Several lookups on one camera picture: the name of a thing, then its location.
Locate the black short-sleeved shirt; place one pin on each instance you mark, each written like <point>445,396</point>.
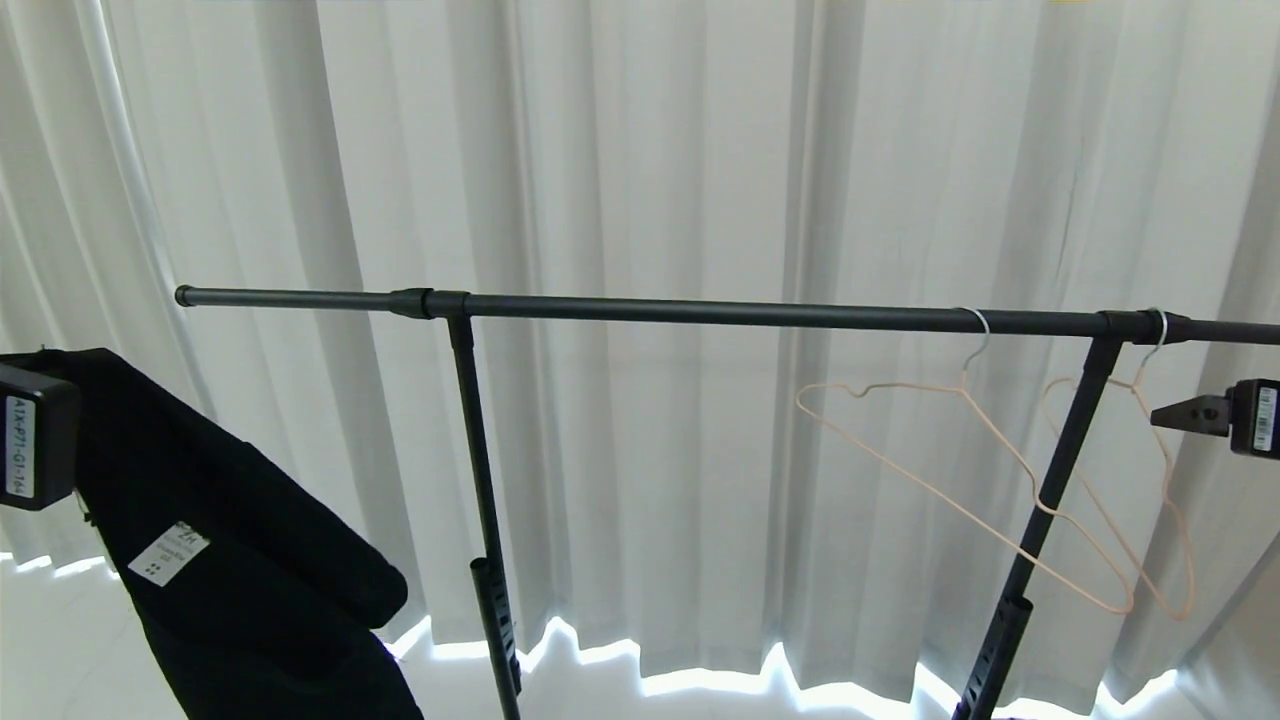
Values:
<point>250,600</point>

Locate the white curtain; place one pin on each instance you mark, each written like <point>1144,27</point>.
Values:
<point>650,150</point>

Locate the black clothes rack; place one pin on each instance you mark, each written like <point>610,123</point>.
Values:
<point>700,312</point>

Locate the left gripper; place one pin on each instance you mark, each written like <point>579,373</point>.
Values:
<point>55,440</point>

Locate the pink clothes hanger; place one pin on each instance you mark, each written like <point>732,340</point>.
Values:
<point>1180,520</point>
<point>950,503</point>

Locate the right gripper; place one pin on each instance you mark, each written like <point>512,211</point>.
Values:
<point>1242,420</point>

